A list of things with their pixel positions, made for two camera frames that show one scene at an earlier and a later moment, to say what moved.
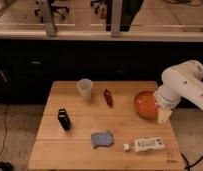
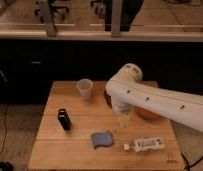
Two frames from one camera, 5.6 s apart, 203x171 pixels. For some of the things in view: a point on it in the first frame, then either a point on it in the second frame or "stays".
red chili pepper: (108, 98) stays
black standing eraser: (64, 119) stays
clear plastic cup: (84, 87) stays
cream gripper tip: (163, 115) -> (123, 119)
